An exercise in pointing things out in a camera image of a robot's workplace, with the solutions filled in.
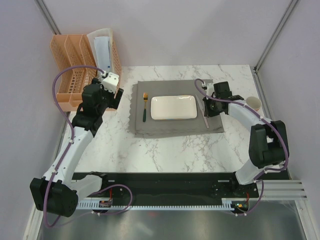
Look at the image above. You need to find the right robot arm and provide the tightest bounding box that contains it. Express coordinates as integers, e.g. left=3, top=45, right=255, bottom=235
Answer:
left=197, top=80, right=289, bottom=197

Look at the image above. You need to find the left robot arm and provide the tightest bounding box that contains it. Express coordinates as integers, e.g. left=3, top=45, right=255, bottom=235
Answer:
left=30, top=72, right=124, bottom=217

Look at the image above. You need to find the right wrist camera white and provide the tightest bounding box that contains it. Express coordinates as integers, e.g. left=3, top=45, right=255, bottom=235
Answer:
left=202, top=83, right=215, bottom=96

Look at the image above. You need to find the white rectangular plate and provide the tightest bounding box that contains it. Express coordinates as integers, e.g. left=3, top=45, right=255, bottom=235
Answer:
left=150, top=95, right=198, bottom=121

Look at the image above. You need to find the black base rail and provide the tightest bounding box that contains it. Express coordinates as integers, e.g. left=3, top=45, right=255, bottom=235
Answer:
left=92, top=172, right=259, bottom=206

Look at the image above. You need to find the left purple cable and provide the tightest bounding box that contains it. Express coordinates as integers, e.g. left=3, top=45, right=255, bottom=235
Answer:
left=42, top=65, right=107, bottom=228

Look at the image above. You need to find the gold fork green handle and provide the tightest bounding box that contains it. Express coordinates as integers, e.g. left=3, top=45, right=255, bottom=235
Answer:
left=142, top=92, right=148, bottom=123

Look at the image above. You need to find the white paper folder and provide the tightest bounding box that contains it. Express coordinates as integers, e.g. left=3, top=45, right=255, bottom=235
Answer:
left=86, top=28, right=115, bottom=73

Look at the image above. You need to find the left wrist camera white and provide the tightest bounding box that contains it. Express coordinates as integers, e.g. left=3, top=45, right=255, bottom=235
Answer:
left=100, top=72, right=120, bottom=94

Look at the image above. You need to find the aluminium frame rail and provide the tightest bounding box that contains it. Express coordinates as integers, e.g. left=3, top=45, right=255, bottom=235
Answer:
left=261, top=180, right=307, bottom=201

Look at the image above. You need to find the black knife pink handle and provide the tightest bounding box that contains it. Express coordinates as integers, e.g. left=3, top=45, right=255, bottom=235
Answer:
left=195, top=95, right=210, bottom=129

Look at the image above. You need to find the grey scalloped placemat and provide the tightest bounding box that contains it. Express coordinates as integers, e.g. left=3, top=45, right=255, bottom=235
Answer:
left=128, top=80, right=225, bottom=138

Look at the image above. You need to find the white slotted cable duct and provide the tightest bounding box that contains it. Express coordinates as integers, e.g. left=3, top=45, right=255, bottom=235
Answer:
left=76, top=198, right=248, bottom=211

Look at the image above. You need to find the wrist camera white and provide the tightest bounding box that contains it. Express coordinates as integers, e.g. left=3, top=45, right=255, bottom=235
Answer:
left=100, top=72, right=120, bottom=94
left=202, top=83, right=215, bottom=96

